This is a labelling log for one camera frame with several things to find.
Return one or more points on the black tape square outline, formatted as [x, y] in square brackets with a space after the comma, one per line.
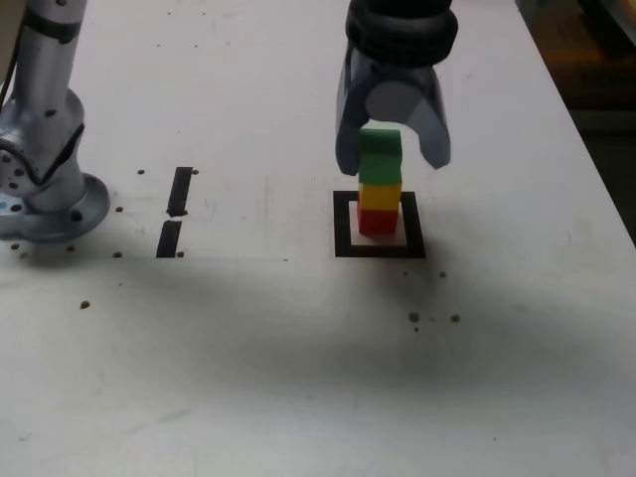
[343, 233]

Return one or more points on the green cube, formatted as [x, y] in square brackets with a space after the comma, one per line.
[380, 164]

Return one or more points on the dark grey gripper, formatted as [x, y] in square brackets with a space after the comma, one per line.
[400, 73]

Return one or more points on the red cube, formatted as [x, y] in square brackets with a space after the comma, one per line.
[377, 222]

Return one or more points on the yellow cube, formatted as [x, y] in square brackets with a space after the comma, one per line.
[380, 196]

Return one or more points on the black tape strip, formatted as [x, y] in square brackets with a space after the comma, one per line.
[180, 189]

